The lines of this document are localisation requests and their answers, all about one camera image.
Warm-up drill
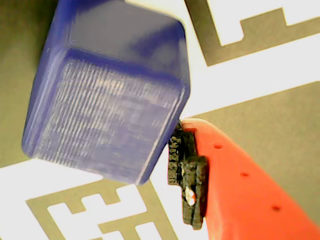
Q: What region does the orange-red gripper finger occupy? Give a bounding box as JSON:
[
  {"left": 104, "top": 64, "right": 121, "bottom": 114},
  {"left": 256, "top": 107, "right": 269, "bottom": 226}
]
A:
[{"left": 167, "top": 117, "right": 320, "bottom": 240}]

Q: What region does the blue cube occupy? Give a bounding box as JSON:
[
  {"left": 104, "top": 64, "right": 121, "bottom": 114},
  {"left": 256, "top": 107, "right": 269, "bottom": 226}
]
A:
[{"left": 21, "top": 0, "right": 192, "bottom": 186}]

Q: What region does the black white marker checkerboard mat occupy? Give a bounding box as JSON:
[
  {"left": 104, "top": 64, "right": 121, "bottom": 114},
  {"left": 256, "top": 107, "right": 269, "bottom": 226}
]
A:
[{"left": 0, "top": 0, "right": 320, "bottom": 240}]

